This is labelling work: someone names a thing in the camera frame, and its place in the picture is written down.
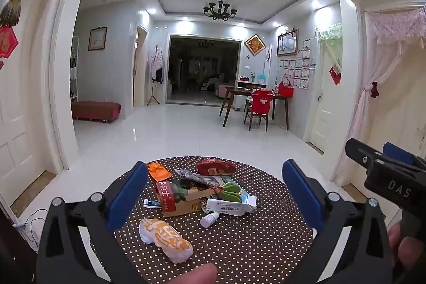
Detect white sideboard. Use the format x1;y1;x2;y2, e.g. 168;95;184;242
235;79;267;110

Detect wooden coat stand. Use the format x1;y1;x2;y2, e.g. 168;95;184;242
146;84;161;106

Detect pink lace curtain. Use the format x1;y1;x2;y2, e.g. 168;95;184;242
333;6;426;186

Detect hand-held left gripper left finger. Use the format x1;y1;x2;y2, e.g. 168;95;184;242
36;162;149;284

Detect person's right hand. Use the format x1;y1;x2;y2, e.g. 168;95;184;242
389;222;426;271

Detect round polka-dot table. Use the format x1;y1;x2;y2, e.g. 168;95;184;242
88;156;315;284

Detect white shelf rack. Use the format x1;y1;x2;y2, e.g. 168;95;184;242
70;36;80;101

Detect red diamond paper decoration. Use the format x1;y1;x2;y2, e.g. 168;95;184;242
0;26;19;59

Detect red and green cardboard box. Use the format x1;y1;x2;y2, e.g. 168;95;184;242
156;179;220;217

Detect dark wooden dining table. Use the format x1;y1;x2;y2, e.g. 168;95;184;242
220;86;292;131

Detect group of wall certificates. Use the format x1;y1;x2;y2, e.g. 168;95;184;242
278;39;317;88

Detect red snack bag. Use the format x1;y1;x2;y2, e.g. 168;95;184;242
196;158;236;175

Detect pale framed wall picture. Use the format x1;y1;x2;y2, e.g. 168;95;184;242
88;27;108;52

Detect decorative straw broom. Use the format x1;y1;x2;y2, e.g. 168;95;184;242
0;0;25;28

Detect orange foil packet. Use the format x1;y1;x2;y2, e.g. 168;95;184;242
146;162;173;183

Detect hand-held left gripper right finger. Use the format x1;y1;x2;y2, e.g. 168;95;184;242
282;159;395;284

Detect pink hanging garment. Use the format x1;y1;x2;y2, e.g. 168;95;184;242
149;47;164;85

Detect red chair cover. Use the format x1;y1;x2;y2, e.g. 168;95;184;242
251;90;275;113

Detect floor cables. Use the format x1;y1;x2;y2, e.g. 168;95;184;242
11;207;50;253

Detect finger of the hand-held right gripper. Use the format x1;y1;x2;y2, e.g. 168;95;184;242
345;138;384;171
382;142;426;169

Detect white carton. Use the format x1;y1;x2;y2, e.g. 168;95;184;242
206;194;257;216

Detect white and yellow plastic bag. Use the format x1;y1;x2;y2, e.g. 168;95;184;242
138;218;194;264

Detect dark framed wall picture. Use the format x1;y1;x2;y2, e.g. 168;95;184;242
277;29;299;57

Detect silver foil wrapper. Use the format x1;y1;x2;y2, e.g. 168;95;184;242
175;168;220;186

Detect red upholstered bench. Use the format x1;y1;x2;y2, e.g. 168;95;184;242
71;101;121;122

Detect white panelled door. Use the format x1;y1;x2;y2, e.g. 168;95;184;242
0;0;47;205

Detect small white bottle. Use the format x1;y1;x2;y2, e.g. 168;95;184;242
200;211;220;228

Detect white door with handle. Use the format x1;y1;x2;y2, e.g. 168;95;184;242
309;38;342;151

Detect black chandelier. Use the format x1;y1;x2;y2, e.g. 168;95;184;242
203;0;238;21

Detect person's left hand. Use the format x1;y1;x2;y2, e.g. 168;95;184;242
159;262;218;284

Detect wooden dining chair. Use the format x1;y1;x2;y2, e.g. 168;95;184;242
244;89;275;132

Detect diamond-shaped red gold picture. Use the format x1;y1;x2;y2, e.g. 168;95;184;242
244;34;266;56

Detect dark glass sliding door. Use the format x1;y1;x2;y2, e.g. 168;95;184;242
168;34;242;105

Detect red gift bag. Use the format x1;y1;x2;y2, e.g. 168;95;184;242
277;78;295;97

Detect red paper door decoration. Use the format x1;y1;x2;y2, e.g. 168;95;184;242
329;64;342;85

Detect green lace door valance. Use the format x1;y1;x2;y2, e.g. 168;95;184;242
316;24;343;43

